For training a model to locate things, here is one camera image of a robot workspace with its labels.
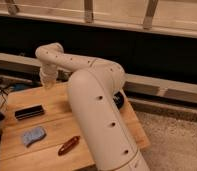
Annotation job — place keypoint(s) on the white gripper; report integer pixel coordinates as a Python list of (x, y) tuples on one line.
[(48, 80)]

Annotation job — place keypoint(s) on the black rectangular case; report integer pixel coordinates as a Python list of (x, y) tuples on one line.
[(29, 112)]

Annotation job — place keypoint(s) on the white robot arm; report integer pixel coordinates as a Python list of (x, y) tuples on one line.
[(91, 88)]

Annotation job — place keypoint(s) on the blue sponge cloth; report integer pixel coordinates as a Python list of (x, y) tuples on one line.
[(31, 136)]

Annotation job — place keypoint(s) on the black round bowl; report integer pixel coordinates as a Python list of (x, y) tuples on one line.
[(119, 100)]

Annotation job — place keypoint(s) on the red-brown pocket knife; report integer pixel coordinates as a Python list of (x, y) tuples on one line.
[(68, 145)]

